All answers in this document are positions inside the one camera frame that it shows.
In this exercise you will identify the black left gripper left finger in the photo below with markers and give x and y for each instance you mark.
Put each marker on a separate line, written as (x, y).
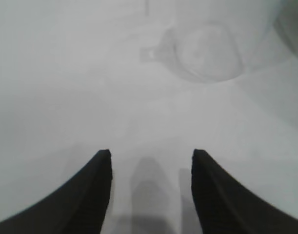
(73, 202)

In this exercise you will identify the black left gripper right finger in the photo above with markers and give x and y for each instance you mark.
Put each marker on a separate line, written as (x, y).
(224, 204)

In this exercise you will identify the stainless steel mixing bowl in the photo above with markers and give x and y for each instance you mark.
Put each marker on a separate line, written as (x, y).
(293, 24)

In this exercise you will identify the translucent plastic measuring cup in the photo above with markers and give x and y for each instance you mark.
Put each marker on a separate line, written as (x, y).
(200, 53)

